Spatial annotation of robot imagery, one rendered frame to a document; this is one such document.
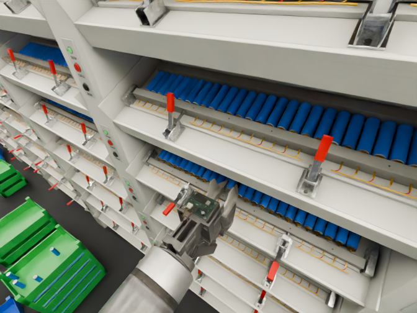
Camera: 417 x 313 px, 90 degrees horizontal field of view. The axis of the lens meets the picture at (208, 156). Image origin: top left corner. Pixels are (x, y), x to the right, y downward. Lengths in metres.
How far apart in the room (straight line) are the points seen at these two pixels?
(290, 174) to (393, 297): 0.24
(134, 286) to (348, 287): 0.38
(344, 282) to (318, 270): 0.04
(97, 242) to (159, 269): 1.44
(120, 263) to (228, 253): 1.04
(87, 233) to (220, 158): 1.58
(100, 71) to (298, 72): 0.40
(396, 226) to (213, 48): 0.32
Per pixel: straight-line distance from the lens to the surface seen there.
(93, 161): 1.11
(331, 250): 0.51
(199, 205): 0.40
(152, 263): 0.37
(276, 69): 0.27
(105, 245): 1.75
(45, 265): 1.45
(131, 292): 0.37
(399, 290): 0.46
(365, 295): 0.54
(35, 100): 1.24
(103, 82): 0.54
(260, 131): 0.37
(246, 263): 0.70
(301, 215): 0.51
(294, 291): 0.70
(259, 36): 0.27
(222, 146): 0.39
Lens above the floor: 1.40
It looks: 41 degrees down
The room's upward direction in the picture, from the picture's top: 3 degrees counter-clockwise
